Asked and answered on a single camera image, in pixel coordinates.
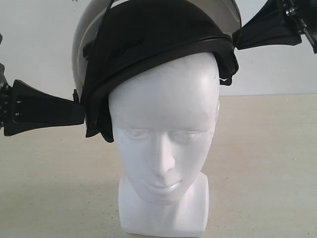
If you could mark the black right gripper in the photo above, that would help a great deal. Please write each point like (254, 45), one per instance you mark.
(280, 22)

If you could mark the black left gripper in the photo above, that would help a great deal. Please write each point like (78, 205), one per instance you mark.
(24, 108)

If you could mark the black helmet with tinted visor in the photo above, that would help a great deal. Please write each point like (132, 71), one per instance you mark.
(116, 40)

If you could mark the white mannequin head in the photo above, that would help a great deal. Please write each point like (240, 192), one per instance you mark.
(163, 122)

